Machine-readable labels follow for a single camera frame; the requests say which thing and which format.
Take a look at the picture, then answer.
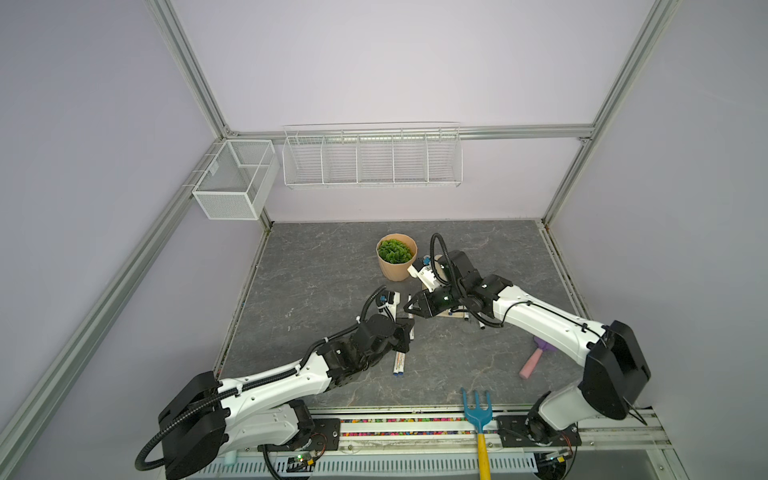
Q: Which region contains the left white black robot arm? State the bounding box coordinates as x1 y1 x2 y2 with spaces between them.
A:
134 313 414 479

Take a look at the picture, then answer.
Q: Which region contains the beige work glove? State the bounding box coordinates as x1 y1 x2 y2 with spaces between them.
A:
432 254 465 321

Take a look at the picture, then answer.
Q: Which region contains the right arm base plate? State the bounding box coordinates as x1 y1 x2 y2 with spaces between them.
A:
496 414 582 448

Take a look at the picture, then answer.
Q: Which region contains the pink chalk block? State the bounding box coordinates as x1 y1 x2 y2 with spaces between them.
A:
519 337 555 379

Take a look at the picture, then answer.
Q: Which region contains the small white mesh basket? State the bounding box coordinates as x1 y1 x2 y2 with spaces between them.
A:
193 139 280 221

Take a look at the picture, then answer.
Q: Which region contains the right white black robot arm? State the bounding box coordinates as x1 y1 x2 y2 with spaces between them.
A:
405 250 651 446

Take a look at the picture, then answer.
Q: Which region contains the teal garden fork yellow handle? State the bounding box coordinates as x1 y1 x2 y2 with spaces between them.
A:
460 388 493 480

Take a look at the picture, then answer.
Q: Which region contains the green artificial plant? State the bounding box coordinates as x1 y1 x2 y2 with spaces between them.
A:
377 239 414 265

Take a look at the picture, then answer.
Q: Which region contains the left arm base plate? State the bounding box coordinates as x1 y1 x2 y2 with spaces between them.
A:
268 418 341 452

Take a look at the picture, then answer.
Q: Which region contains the beige plant pot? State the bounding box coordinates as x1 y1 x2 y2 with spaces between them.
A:
376 233 418 282

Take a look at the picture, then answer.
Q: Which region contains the long white wire shelf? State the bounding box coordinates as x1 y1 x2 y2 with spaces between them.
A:
282 122 464 188

